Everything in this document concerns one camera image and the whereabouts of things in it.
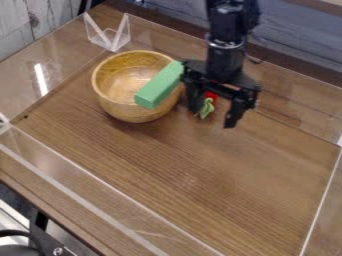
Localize green rectangular block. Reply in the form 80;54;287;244
133;61;184;109

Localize brown wooden bowl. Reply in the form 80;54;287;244
90;50;183;123

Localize clear acrylic tray wall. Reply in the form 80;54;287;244
0;114;223;256

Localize black cable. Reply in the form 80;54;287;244
0;227;41;248

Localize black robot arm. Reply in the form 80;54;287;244
180;0;261;128

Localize red toy strawberry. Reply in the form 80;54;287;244
197;91;217;119

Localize clear acrylic stand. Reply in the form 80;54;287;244
82;13;130;52

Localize black metal clamp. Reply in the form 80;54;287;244
29;212;77;256

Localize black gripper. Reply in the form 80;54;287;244
180;34;261;128

